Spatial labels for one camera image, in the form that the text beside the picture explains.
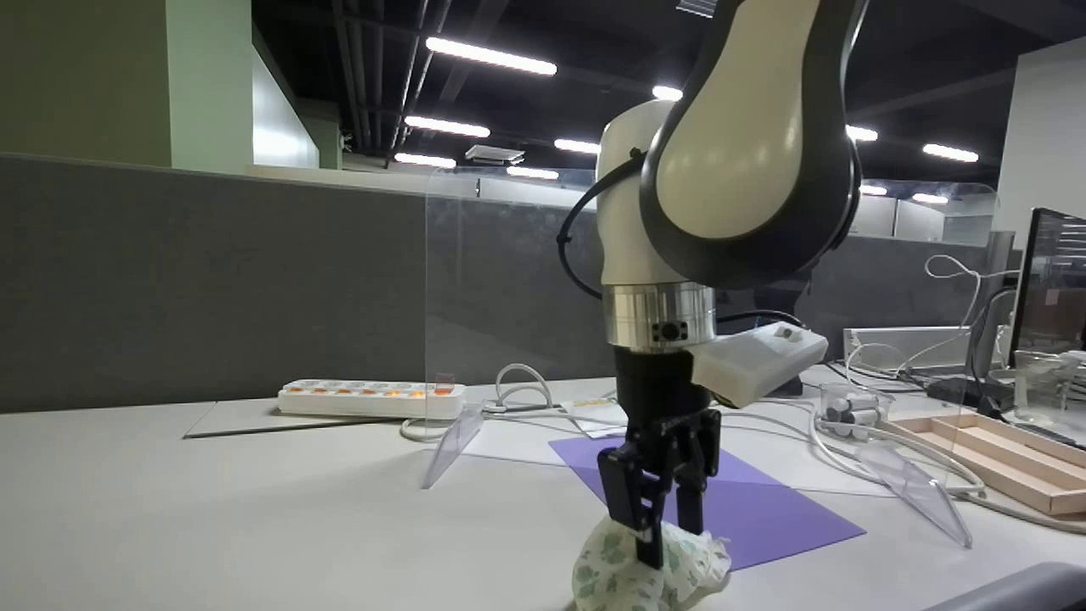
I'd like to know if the long white cable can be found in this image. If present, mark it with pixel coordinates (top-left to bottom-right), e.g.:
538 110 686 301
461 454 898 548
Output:
723 403 1086 537

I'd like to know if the long ceiling light tube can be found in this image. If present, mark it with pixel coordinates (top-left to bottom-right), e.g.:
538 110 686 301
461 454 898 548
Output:
419 33 564 83
921 140 985 167
390 151 461 172
550 132 603 159
400 114 496 144

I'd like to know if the white cloth with green print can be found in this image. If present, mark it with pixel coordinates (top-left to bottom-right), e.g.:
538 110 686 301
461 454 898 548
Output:
568 518 735 611

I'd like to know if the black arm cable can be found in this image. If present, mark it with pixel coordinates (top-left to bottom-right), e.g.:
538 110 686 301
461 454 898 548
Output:
553 151 653 307

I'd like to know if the white looped cable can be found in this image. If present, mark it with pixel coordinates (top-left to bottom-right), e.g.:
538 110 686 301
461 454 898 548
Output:
487 359 560 419

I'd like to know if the black computer monitor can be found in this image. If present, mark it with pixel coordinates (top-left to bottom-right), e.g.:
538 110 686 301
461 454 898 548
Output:
1007 204 1086 367

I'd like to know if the wooden tray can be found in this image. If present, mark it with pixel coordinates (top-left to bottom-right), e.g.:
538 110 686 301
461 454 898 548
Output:
888 409 1086 521

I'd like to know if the white power strip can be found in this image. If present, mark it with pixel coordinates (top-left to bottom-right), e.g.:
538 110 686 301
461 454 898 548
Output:
275 376 472 424

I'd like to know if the white plug adapter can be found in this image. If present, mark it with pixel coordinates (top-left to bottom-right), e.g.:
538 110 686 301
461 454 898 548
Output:
810 387 898 445

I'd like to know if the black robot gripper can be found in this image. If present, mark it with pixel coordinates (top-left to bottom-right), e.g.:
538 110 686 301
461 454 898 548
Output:
594 343 726 574

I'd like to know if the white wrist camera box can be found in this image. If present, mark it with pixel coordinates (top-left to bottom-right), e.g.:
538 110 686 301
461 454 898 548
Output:
689 319 832 410

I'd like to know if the thin dark rod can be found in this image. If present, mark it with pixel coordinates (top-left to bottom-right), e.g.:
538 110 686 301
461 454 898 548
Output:
181 413 350 445

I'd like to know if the grey desk partition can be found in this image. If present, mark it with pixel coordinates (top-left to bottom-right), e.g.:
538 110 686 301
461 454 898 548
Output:
0 151 1029 419

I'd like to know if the purple paper sheet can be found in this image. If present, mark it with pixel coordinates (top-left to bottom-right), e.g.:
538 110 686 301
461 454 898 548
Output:
547 432 870 574

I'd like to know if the green pillar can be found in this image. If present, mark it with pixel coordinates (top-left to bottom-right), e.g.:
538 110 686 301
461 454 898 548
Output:
0 0 253 178

